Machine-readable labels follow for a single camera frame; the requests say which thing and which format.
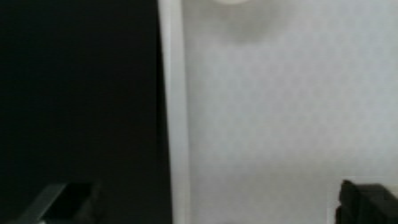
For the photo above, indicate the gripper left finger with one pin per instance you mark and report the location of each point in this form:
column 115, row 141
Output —
column 62, row 205

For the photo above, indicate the white desk tabletop tray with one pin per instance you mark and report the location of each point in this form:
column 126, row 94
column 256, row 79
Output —
column 280, row 84

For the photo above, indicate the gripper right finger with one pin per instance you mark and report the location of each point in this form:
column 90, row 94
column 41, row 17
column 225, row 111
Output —
column 367, row 204

